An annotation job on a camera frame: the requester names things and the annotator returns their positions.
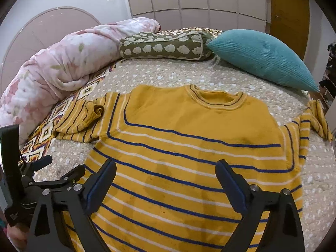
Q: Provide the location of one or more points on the brown wooden door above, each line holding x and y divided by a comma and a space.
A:
290, 20

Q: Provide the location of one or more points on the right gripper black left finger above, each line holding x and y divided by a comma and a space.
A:
80, 201

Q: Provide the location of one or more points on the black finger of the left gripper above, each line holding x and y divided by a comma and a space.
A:
30, 168
66, 180

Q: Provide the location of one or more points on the person's left hand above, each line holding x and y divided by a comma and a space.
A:
18, 235

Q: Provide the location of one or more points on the round pink headboard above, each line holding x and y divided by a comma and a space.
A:
41, 32

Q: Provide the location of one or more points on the colourful geometric patterned blanket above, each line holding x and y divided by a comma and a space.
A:
40, 139

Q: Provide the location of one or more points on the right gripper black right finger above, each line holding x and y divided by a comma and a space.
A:
283, 231

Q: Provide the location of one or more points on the pink floral rolled duvet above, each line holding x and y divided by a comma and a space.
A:
51, 74

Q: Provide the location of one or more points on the cluttered shelf at right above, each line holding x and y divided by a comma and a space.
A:
327, 88

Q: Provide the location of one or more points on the yellow striped knit sweater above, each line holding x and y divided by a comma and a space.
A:
166, 143

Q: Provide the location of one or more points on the green hedgehog print bolster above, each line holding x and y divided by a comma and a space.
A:
190, 46

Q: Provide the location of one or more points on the beige dotted quilted bedspread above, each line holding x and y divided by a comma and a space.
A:
284, 104

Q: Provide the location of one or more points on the teal corduroy cushion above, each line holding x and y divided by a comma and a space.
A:
264, 56

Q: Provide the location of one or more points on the pale panelled wardrobe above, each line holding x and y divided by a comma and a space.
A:
215, 14

